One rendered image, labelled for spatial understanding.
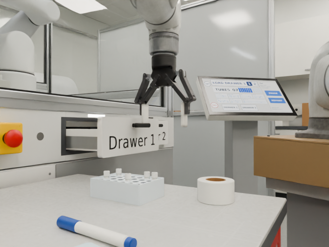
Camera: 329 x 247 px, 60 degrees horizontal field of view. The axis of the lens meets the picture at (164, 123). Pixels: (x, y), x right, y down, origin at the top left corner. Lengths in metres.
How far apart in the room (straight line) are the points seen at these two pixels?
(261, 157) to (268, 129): 1.55
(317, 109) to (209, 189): 0.46
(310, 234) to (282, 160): 0.22
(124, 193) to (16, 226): 0.18
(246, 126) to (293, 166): 0.93
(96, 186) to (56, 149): 0.31
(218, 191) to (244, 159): 1.18
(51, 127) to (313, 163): 0.69
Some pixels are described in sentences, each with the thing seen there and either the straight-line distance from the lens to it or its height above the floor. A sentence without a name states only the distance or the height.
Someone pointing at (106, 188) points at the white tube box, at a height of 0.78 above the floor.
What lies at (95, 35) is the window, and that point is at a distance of 1.05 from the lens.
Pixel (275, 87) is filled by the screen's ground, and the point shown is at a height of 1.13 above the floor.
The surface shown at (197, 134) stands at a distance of 2.64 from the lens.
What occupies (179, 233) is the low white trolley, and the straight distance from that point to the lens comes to 0.41.
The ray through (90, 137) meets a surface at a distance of 0.82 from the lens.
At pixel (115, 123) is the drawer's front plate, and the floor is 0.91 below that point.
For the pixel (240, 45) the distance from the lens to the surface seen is 2.56.
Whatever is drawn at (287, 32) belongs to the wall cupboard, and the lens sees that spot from 4.20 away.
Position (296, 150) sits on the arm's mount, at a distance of 0.79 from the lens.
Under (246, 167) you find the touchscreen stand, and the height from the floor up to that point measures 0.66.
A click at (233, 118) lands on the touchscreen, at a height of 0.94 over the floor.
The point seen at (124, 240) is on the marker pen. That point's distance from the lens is 0.36.
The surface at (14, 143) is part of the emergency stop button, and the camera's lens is 0.71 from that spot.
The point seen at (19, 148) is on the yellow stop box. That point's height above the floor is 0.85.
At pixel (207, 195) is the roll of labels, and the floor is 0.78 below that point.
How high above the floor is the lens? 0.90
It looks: level
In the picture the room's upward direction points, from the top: straight up
